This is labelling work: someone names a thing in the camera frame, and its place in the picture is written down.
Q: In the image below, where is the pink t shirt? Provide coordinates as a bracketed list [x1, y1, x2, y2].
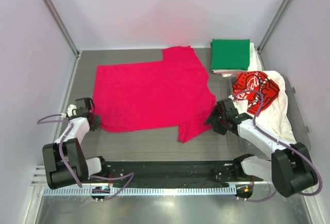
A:
[93, 46, 216, 143]

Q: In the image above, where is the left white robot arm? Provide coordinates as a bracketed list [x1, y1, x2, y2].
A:
[37, 97, 110, 189]

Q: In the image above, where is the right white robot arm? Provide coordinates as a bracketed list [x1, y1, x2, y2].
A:
[205, 98, 323, 198]

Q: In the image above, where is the clear plastic bin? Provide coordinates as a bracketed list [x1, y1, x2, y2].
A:
[238, 75, 311, 156]

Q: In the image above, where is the white red print t shirt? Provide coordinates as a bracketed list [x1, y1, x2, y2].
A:
[230, 71, 296, 144]

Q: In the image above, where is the folded green t shirt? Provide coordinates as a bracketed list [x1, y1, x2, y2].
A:
[210, 39, 250, 70]

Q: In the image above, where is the folded white t shirt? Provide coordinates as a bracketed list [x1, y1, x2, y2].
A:
[212, 43, 262, 77]

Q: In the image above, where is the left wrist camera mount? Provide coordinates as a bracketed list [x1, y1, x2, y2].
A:
[60, 104, 77, 118]

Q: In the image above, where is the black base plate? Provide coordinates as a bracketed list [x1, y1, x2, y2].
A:
[96, 161, 262, 188]

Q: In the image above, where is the white slotted cable duct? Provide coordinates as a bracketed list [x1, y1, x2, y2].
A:
[43, 185, 237, 197]

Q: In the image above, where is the left aluminium frame post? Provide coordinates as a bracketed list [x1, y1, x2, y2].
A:
[43, 0, 79, 58]

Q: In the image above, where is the aluminium frame post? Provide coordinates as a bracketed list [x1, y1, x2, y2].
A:
[43, 0, 79, 58]
[257, 0, 293, 54]

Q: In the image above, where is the right aluminium frame post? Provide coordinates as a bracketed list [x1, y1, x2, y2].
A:
[257, 0, 293, 54]

